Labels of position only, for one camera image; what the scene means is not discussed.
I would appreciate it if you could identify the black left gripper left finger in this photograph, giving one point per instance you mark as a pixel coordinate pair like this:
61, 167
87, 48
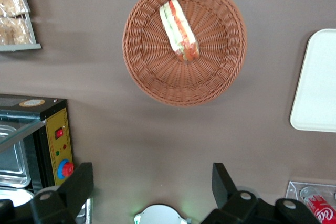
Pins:
76, 184

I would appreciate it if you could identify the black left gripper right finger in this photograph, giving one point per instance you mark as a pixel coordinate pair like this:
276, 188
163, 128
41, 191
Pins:
225, 197

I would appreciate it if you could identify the round brown wicker basket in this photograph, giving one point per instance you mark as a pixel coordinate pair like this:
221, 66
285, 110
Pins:
147, 51

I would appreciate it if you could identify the triangular sandwich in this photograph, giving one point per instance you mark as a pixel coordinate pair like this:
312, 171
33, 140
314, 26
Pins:
178, 30

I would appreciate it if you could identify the cream rectangular plastic tray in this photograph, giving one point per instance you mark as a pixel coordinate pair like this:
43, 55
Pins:
317, 82

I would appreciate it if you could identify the steel pan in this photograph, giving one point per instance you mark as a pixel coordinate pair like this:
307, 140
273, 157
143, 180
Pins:
11, 171

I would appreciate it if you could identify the clear acrylic bottle rack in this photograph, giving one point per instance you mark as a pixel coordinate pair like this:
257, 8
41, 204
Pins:
295, 188

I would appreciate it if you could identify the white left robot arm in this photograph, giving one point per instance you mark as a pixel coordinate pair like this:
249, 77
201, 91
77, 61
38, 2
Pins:
160, 214

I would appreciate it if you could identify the red cola bottle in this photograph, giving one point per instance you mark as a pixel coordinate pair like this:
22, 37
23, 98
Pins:
319, 207

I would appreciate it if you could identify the tray of snack bags right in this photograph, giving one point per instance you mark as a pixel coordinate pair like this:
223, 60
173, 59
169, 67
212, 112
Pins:
31, 35

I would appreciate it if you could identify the black food warmer yellow panel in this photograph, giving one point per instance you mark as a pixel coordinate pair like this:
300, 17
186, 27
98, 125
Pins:
59, 140

